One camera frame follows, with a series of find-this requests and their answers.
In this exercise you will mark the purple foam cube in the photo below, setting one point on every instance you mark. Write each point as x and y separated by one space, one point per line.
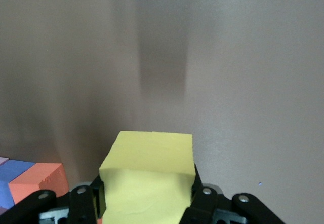
12 173

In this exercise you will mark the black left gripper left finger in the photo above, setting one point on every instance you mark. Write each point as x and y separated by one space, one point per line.
76 206

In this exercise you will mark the brown paper table cover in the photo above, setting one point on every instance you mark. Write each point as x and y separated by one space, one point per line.
227 69

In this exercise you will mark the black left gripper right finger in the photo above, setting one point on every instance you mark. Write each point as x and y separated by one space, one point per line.
207 206

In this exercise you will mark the pink foam cube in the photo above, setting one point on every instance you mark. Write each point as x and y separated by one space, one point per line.
3 160

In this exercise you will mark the yellow foam cube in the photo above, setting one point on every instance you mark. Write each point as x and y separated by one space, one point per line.
149 178

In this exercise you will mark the orange foam cube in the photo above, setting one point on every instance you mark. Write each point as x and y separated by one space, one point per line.
33 181

